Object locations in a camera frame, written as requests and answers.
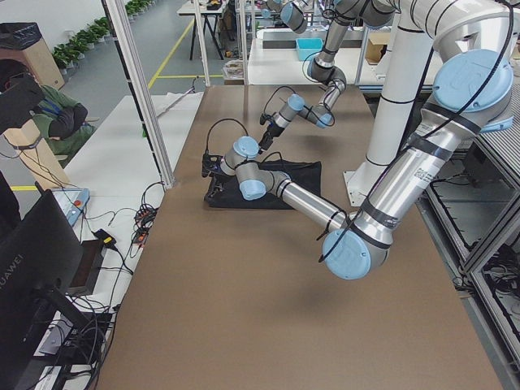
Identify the aluminium frame post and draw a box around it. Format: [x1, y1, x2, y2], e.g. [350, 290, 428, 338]
[102, 0, 176, 189]

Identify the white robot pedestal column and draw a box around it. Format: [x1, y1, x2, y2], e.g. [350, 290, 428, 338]
[344, 1, 432, 206]

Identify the blue plastic bin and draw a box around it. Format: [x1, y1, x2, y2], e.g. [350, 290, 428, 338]
[296, 38, 323, 62]

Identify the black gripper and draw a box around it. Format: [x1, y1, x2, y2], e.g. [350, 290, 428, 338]
[258, 123, 284, 154]
[209, 175, 232, 199]

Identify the black printed t-shirt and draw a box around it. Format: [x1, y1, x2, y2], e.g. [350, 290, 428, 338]
[204, 159, 322, 210]

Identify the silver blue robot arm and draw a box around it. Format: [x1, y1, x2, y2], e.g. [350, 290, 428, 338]
[259, 1, 395, 153]
[201, 1, 519, 280]

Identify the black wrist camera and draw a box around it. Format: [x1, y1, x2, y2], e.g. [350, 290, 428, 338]
[201, 152, 223, 178]
[259, 114, 272, 125]

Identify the black Huawei monitor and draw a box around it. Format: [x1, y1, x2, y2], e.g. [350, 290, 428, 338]
[1, 190, 102, 389]

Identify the blue white teach pendant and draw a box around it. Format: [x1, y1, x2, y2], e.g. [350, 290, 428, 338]
[52, 188, 90, 226]

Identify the seated person green shirt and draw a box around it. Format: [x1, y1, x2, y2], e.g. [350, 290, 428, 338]
[32, 83, 97, 166]

